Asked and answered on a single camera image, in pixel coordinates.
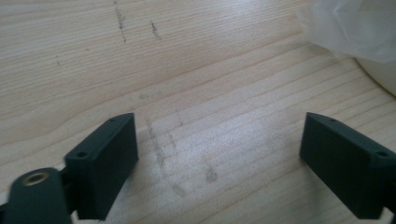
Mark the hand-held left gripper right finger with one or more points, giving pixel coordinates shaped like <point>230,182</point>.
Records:
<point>342,165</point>

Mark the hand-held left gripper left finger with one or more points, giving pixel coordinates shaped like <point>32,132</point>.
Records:
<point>101,161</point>

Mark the white bin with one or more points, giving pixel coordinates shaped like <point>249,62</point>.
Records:
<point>381,74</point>

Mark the clear plastic bag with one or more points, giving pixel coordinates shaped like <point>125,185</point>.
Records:
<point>348,26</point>

